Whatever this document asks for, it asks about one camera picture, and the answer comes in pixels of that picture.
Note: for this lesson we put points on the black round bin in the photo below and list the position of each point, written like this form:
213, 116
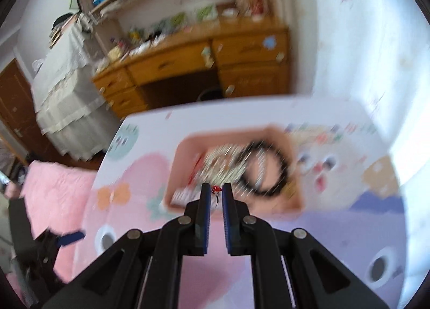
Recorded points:
210, 94

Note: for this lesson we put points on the white lace cover cloth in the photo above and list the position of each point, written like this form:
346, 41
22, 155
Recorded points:
67, 94

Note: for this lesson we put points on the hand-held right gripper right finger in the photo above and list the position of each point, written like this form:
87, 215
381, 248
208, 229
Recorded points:
228, 221

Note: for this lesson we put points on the red paper cup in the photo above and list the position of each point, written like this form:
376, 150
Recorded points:
256, 3

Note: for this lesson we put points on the wooden desk with drawers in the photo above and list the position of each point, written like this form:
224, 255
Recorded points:
168, 62

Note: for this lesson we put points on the pink plastic box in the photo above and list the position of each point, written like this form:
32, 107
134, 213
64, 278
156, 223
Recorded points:
292, 194

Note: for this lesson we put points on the cartoon printed table mat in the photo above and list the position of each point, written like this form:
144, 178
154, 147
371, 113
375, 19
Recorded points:
336, 228

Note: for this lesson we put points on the white floral curtain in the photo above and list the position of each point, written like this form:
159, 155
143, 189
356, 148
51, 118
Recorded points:
352, 43

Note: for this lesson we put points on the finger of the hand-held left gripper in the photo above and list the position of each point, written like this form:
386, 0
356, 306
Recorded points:
70, 237

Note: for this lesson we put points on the gold feather brooch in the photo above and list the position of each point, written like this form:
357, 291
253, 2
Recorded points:
225, 164

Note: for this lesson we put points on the cream mug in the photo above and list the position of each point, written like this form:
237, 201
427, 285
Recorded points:
115, 52

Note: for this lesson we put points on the dark hat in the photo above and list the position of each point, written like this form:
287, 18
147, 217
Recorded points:
62, 20

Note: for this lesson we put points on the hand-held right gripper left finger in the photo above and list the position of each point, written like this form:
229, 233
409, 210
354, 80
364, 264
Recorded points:
204, 221

